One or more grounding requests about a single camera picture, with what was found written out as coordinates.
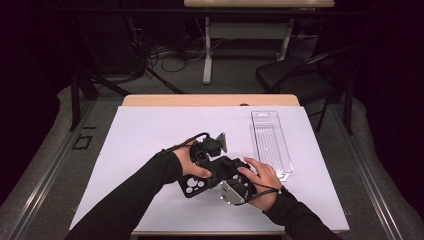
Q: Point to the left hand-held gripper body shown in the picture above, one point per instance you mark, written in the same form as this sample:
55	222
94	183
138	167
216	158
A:
211	146

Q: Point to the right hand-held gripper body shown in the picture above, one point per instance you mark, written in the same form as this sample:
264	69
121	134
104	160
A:
235	191

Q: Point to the black phone case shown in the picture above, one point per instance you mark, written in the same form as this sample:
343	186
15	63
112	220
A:
182	186

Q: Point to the clear plastic packaging tray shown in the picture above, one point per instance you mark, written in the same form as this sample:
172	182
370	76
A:
268	140

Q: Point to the person's left hand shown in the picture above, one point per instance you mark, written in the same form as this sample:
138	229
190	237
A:
186	160

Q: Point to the person's right hand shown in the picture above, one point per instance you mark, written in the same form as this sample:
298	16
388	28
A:
266	186

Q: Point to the wooden table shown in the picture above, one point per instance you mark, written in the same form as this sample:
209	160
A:
200	100

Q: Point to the white-legged desk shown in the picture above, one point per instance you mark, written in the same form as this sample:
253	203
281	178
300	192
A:
208	60

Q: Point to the black chair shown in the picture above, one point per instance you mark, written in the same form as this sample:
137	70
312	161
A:
286	76

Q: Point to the short black tape strip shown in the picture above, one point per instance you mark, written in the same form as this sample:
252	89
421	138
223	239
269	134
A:
89	127

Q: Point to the metal floor rail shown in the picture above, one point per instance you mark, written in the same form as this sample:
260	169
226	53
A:
50	173
370	180

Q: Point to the black metal stand frame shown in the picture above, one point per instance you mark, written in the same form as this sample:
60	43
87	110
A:
75	100

